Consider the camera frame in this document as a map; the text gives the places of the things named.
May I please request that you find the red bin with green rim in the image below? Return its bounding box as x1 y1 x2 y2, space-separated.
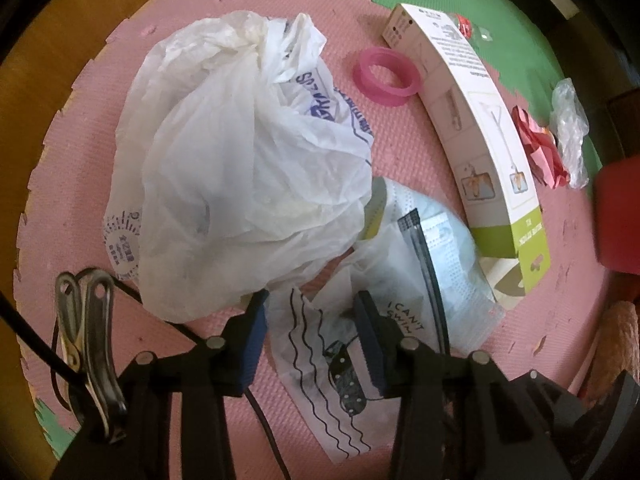
595 162 640 276

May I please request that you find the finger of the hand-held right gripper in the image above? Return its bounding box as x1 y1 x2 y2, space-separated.
520 370 594 457

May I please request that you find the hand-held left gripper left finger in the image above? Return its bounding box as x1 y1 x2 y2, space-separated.
50 289 271 480

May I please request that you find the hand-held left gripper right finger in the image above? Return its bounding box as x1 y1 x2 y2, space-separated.
352 290 571 480

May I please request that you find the pink foam mat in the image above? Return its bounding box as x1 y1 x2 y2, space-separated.
12 0 616 480

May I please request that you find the pink paper wrapper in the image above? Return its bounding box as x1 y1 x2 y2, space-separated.
511 106 573 191

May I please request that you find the green white cardboard box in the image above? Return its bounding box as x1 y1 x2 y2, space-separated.
382 2 552 311

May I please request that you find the light wooden wardrobe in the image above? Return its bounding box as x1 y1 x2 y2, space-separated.
0 0 171 411

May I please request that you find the white plastic bag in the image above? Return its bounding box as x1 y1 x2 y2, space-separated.
102 10 375 323

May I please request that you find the pink tape ring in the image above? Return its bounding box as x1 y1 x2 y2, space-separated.
352 46 423 108

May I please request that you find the green foam mat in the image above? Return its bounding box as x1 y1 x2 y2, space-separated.
30 0 606 461

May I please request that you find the thick black cable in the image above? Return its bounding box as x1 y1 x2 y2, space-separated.
0 290 76 381

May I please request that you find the clear bottle with red label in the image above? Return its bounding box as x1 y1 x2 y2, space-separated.
450 10 493 46

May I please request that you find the clear printed zip bag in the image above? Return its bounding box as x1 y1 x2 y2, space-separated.
267 240 451 463

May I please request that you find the metal spring clip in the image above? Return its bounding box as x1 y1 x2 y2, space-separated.
54 270 128 443

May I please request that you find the blue face mask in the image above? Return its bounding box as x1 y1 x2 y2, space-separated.
360 177 506 356

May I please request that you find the person's pink fuzzy clothing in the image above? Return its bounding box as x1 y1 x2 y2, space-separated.
582 300 640 401

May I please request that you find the clear plastic bag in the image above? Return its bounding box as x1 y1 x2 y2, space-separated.
550 77 591 191

